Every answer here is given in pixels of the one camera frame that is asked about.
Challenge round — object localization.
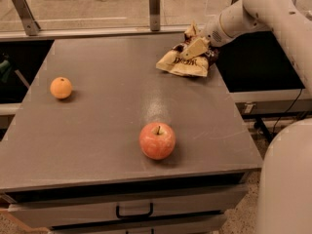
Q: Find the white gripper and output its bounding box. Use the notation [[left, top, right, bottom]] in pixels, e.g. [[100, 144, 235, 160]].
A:
[[180, 15, 234, 60]]

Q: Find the orange fruit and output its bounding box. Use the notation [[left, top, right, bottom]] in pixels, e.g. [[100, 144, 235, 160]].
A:
[[50, 77, 72, 99]]

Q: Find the brown chip bag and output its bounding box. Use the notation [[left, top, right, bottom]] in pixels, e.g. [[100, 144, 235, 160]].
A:
[[156, 22, 219, 77]]

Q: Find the black drawer handle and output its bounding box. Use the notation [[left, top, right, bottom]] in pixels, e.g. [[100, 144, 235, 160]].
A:
[[115, 203, 154, 219]]

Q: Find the black cable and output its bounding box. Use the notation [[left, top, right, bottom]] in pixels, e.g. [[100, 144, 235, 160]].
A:
[[271, 88, 304, 135]]

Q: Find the red apple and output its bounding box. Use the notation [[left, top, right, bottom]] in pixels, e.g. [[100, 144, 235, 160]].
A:
[[138, 122, 176, 160]]

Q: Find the left metal railing bracket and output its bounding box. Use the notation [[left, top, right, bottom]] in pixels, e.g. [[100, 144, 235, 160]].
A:
[[12, 0, 41, 36]]

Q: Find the upper grey drawer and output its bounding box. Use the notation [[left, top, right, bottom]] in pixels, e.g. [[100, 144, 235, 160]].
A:
[[9, 184, 247, 228]]

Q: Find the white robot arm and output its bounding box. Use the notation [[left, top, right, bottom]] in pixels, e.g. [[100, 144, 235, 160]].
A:
[[200, 0, 312, 234]]

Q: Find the metal window rail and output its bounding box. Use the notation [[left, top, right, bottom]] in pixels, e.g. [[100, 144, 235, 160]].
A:
[[0, 24, 188, 42]]

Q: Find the black stand leg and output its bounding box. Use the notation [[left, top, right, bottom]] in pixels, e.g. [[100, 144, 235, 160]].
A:
[[253, 117, 273, 142]]

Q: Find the grey drawer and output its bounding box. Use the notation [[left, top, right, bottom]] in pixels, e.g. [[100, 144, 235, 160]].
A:
[[9, 184, 247, 228], [49, 214, 226, 234]]

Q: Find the middle metal railing bracket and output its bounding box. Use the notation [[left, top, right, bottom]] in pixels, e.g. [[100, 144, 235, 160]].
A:
[[149, 0, 161, 31]]

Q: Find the lower grey drawer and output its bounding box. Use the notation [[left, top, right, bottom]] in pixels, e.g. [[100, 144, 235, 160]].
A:
[[49, 214, 226, 234]]

